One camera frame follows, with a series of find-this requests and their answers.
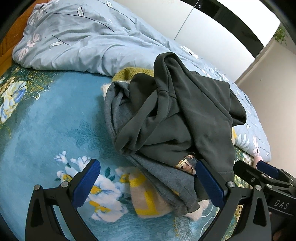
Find olive yellow knit sweater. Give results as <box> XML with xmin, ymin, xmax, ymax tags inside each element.
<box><xmin>112</xmin><ymin>67</ymin><xmax>155</xmax><ymax>82</ymax></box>

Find wooden headboard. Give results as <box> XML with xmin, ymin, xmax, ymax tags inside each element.
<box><xmin>0</xmin><ymin>30</ymin><xmax>23</xmax><ymax>77</ymax></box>

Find white wardrobe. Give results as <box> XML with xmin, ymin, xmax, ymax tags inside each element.
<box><xmin>113</xmin><ymin>0</ymin><xmax>287</xmax><ymax>82</ymax></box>

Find beige yellow fuzzy sweater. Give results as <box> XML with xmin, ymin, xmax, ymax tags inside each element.
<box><xmin>102</xmin><ymin>82</ymin><xmax>211</xmax><ymax>220</ymax></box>

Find light grey sweatshirt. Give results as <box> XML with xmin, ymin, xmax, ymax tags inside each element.
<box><xmin>104</xmin><ymin>81</ymin><xmax>201</xmax><ymax>214</ymax></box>

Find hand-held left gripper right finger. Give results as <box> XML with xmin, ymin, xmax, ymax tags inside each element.
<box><xmin>195</xmin><ymin>160</ymin><xmax>273</xmax><ymax>241</ymax></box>

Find teal floral blanket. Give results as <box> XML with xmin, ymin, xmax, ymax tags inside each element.
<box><xmin>0</xmin><ymin>64</ymin><xmax>255</xmax><ymax>241</ymax></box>

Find green plant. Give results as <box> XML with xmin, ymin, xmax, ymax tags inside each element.
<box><xmin>273</xmin><ymin>24</ymin><xmax>288</xmax><ymax>44</ymax></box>

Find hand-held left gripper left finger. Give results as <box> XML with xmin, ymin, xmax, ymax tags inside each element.
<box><xmin>25</xmin><ymin>158</ymin><xmax>101</xmax><ymax>241</ymax></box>

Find light blue floral duvet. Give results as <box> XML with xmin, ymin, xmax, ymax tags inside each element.
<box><xmin>11</xmin><ymin>0</ymin><xmax>271</xmax><ymax>163</ymax></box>

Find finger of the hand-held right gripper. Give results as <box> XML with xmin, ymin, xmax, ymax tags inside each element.
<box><xmin>257</xmin><ymin>160</ymin><xmax>296</xmax><ymax>186</ymax></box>
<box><xmin>233</xmin><ymin>160</ymin><xmax>278</xmax><ymax>186</ymax></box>

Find dark grey hoodie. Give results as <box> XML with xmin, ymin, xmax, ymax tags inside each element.
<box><xmin>113</xmin><ymin>52</ymin><xmax>247</xmax><ymax>180</ymax></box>

